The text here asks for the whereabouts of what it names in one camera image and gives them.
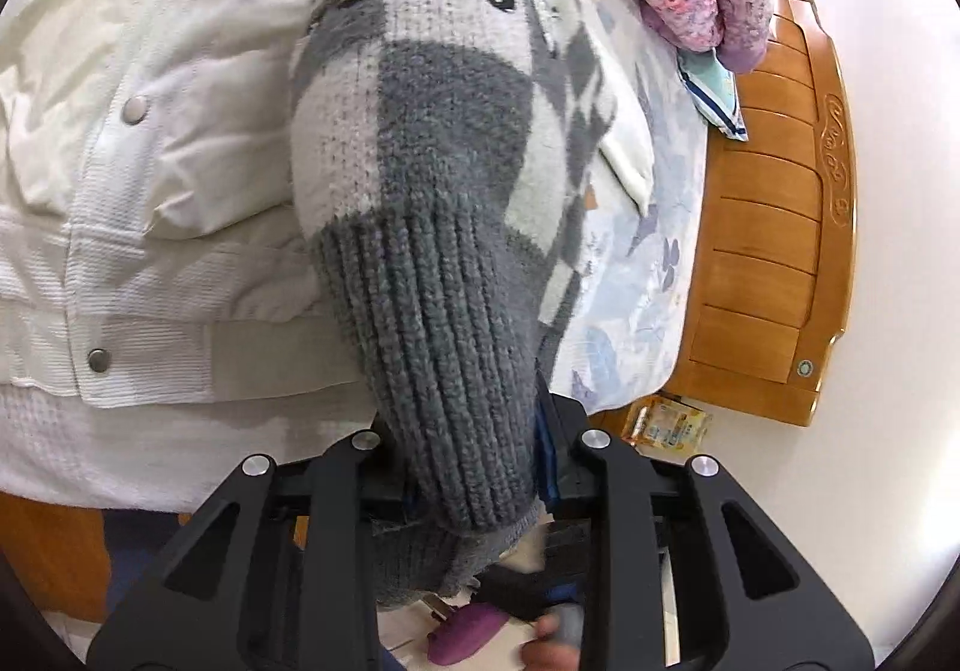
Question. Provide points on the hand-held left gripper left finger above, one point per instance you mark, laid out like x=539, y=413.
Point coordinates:
x=330, y=491

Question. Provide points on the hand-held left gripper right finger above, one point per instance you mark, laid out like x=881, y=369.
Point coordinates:
x=546, y=461

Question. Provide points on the grey white checkered cardigan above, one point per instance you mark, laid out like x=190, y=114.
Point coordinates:
x=435, y=229

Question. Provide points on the yellow packet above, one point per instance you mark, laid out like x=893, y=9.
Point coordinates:
x=671, y=425

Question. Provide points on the floral bed sheet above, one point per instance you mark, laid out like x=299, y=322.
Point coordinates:
x=660, y=281

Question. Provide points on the white jacket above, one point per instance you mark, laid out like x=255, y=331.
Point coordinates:
x=150, y=154

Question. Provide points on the light blue pillow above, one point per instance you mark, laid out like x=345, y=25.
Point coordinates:
x=716, y=90

